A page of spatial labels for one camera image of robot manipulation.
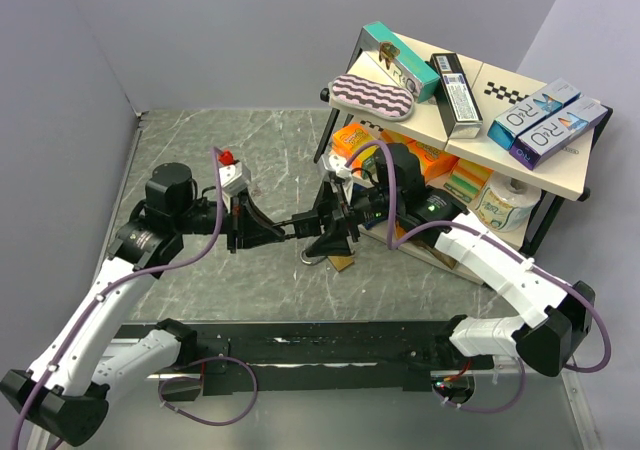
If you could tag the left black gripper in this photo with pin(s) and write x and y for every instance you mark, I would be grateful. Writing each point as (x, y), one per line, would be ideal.
(246, 222)

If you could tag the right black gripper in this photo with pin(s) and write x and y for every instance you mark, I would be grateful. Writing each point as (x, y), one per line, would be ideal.
(334, 208)

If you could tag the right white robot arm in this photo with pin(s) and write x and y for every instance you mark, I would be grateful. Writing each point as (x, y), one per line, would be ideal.
(553, 317)

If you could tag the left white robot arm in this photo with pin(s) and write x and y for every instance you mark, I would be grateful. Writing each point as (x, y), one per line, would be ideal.
(69, 388)

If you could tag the brass padlock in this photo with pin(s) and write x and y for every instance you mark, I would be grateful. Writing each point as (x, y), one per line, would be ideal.
(339, 263)

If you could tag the orange green box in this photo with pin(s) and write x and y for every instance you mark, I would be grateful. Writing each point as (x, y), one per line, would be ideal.
(351, 138)

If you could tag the orange sponge pack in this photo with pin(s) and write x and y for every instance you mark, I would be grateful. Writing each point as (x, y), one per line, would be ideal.
(433, 162)

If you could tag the pink wavy eye mask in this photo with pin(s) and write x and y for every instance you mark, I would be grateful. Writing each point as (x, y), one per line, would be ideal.
(388, 102)

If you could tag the striped sponge pack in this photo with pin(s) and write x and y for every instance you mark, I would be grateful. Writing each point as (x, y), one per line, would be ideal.
(466, 179)

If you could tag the black silver box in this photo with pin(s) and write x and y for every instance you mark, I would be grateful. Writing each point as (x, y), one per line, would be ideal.
(457, 106)

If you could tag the toilet paper roll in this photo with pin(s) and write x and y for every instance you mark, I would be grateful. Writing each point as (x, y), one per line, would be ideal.
(505, 203)

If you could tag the teal box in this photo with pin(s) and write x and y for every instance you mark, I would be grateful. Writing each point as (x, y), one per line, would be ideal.
(406, 68)

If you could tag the blue toothpaste box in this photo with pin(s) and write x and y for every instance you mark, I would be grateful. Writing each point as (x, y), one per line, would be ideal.
(530, 111)

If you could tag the purple toothpaste box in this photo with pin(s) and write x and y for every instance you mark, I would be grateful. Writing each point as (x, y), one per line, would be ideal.
(544, 140)

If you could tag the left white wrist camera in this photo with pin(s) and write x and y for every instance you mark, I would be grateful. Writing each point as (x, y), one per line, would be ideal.
(235, 177)

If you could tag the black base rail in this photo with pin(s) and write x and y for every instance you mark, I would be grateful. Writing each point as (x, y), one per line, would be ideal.
(297, 356)

